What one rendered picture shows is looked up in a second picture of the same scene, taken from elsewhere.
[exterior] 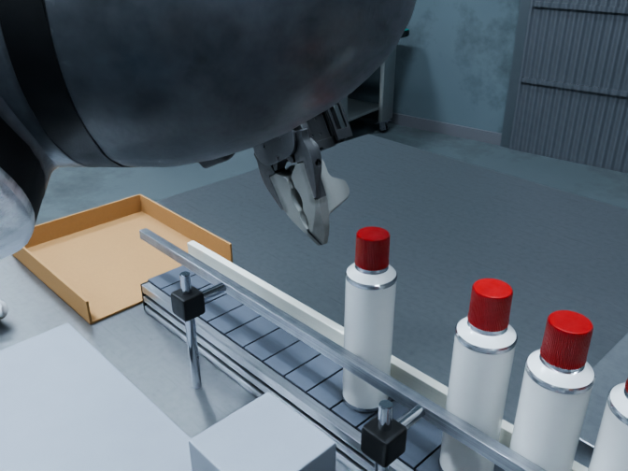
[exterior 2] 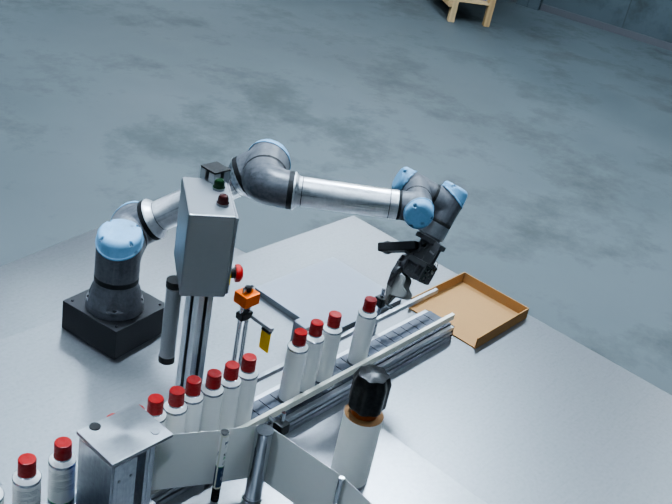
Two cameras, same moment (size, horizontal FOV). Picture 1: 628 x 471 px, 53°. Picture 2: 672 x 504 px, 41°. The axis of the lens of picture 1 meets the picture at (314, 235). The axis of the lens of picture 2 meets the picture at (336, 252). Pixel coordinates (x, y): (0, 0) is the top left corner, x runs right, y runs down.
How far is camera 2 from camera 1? 2.21 m
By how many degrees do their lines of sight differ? 70
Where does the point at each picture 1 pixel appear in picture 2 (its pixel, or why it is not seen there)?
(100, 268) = (454, 307)
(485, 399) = not seen: hidden behind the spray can
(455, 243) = (534, 441)
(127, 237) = (490, 313)
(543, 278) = (499, 469)
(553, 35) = not seen: outside the picture
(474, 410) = not seen: hidden behind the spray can
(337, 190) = (400, 291)
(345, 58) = (256, 195)
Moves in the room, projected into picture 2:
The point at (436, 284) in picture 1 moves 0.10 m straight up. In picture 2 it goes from (476, 421) to (486, 391)
